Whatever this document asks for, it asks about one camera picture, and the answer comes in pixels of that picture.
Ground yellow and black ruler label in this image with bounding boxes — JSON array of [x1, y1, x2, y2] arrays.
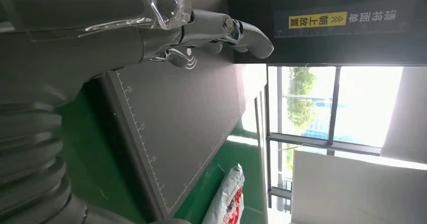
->
[[273, 2, 416, 39]]

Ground grey plastic package red print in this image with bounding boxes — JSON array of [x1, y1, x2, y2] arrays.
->
[[201, 164, 246, 224]]

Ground black scale platform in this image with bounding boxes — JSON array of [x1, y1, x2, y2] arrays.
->
[[83, 50, 247, 220]]

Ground dark green table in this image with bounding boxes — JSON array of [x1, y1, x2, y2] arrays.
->
[[55, 64, 267, 224]]

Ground white panel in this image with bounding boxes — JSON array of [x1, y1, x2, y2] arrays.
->
[[290, 150, 427, 224]]

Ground black scanner column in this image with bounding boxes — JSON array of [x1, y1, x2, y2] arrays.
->
[[226, 0, 427, 66]]

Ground dark window frame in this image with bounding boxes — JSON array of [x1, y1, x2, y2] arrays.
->
[[264, 65, 383, 214]]

